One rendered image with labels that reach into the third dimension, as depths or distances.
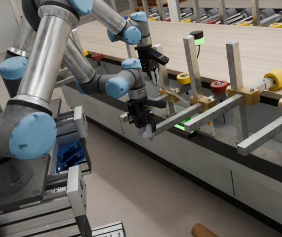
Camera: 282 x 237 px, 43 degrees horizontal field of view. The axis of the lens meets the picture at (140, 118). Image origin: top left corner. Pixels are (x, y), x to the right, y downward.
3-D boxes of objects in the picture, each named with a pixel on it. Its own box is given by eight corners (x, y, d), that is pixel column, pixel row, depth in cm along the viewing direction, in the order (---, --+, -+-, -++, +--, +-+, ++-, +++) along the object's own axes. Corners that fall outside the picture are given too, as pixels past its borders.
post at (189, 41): (203, 133, 174) (187, 36, 153) (198, 131, 177) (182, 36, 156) (208, 130, 175) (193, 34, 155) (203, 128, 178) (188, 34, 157)
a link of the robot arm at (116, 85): (99, 100, 133) (114, 88, 141) (125, 100, 128) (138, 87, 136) (93, 80, 130) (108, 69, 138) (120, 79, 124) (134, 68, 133)
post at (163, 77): (173, 130, 196) (156, 45, 176) (169, 128, 199) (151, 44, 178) (178, 127, 198) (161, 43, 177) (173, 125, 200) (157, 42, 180)
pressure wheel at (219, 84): (221, 109, 168) (219, 87, 163) (209, 106, 174) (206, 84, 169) (233, 103, 171) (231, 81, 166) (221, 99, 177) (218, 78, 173)
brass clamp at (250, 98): (251, 106, 138) (249, 94, 136) (224, 99, 148) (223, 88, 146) (261, 100, 140) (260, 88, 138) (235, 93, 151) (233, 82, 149)
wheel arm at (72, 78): (52, 91, 253) (50, 85, 251) (50, 90, 256) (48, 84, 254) (104, 69, 272) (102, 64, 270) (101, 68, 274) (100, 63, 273)
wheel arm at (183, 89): (124, 124, 172) (122, 116, 170) (121, 122, 175) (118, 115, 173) (191, 90, 191) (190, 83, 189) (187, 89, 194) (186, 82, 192)
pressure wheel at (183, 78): (195, 96, 188) (191, 75, 183) (180, 98, 190) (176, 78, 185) (194, 90, 195) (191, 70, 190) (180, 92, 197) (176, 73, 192)
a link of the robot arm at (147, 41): (153, 33, 169) (143, 39, 164) (155, 43, 171) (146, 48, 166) (141, 34, 174) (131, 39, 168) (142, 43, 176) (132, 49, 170)
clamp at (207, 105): (209, 113, 162) (207, 103, 160) (189, 106, 173) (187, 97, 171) (218, 108, 164) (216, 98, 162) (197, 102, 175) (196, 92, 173)
